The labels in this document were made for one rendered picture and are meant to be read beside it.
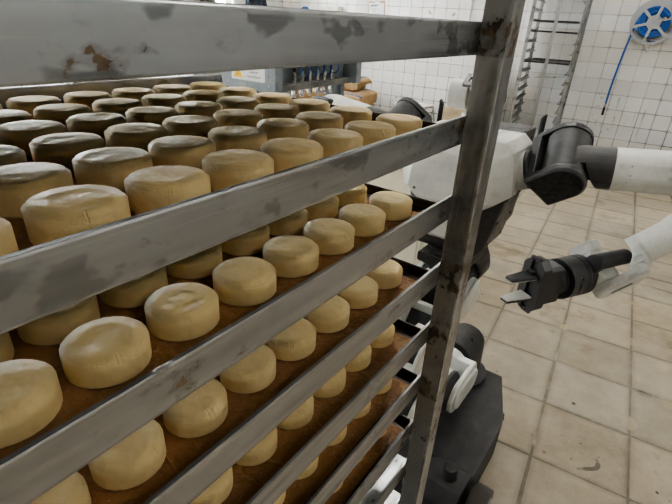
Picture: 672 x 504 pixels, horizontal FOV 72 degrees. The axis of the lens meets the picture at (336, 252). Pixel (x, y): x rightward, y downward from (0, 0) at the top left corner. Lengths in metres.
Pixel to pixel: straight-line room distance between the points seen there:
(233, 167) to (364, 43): 0.12
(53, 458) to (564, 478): 1.73
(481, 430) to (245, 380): 1.32
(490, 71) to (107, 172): 0.37
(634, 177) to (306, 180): 0.88
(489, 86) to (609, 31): 5.45
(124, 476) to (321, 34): 0.31
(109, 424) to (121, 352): 0.05
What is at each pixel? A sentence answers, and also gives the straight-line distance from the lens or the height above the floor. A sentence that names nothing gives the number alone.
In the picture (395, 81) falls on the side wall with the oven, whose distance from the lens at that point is 6.52.
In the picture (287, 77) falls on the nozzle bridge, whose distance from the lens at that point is 2.33.
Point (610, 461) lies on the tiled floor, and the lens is 2.01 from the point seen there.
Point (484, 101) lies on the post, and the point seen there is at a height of 1.26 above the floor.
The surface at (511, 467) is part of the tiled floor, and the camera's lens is 1.83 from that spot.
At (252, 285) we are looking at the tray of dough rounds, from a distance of 0.35.
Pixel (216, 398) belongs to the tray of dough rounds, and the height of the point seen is 1.06.
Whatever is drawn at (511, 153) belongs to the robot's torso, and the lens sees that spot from 1.10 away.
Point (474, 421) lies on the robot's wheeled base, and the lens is 1.69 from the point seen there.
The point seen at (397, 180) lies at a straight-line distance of 2.08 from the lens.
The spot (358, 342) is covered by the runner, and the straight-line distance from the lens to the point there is 0.46.
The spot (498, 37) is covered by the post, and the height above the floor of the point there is 1.32.
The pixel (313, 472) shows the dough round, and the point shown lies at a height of 0.86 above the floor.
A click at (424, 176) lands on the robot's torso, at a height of 1.00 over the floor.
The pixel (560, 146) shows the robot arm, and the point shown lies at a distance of 1.13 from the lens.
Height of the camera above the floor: 1.33
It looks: 27 degrees down
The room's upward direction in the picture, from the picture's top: 3 degrees clockwise
